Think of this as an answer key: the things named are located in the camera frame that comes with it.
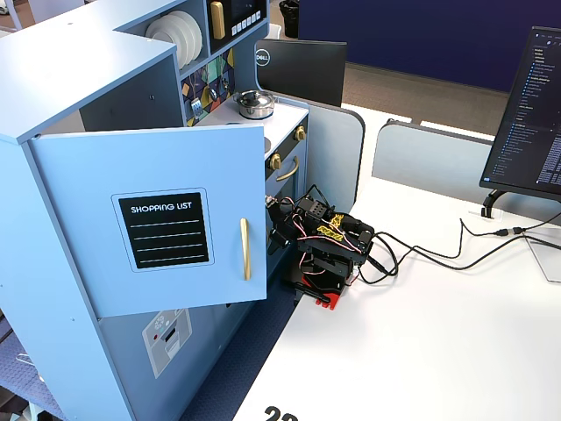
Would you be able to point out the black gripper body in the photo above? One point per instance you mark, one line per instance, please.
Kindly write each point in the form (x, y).
(278, 223)

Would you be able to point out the black toy microwave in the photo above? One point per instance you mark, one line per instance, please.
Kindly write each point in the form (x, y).
(245, 22)

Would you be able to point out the gray toy sink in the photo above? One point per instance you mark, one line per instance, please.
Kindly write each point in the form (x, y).
(267, 147)

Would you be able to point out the black shopping list chalkboard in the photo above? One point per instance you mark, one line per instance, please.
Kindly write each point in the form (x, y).
(166, 232)

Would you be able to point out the gold stove knob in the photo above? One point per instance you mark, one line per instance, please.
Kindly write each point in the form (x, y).
(300, 133)
(275, 161)

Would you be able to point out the small gripper camera board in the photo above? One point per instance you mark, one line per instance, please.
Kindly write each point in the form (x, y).
(270, 202)

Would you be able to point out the blue toy kitchen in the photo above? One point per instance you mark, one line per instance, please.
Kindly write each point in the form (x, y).
(87, 79)

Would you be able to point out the steel toy spatula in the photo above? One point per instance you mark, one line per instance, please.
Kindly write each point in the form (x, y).
(196, 106)

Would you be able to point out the black Dell monitor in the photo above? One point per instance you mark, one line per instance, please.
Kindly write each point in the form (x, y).
(307, 70)

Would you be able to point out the blue oven door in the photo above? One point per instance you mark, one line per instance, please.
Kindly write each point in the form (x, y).
(293, 184)

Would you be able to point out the black trash bin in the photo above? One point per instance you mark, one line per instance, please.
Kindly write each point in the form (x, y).
(290, 19)

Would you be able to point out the gray wide desk divider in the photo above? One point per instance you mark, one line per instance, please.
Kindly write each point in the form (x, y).
(429, 162)

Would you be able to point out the white toy plate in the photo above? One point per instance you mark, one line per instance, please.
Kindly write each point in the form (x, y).
(164, 37)
(189, 33)
(198, 39)

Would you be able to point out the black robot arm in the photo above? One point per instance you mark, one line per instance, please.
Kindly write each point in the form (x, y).
(337, 250)

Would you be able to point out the steel toy pot with lid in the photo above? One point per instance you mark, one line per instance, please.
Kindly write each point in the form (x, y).
(253, 104)

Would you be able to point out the red table clamp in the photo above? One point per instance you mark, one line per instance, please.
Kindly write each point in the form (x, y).
(329, 302)

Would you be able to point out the blue upper cabinet door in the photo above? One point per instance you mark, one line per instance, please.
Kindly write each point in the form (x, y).
(144, 166)

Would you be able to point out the steel toy ladle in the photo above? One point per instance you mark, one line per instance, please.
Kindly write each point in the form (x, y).
(213, 94)

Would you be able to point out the blue lower fridge door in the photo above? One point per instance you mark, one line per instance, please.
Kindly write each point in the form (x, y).
(131, 351)

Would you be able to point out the black monitor stand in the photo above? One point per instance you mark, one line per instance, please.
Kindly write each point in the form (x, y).
(493, 199)

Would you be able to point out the gray rounded desk divider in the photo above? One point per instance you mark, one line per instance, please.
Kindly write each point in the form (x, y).
(335, 149)

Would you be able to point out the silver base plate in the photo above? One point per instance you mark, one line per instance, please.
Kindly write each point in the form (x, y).
(548, 259)

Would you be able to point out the blue burner under pot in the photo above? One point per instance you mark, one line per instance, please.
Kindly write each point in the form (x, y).
(258, 117)

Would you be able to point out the black monitor showing code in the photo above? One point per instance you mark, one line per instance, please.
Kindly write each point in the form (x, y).
(534, 109)

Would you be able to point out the dark blue partition panel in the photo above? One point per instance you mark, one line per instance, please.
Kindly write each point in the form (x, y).
(416, 35)

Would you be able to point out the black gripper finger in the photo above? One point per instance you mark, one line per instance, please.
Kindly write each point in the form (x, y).
(277, 243)

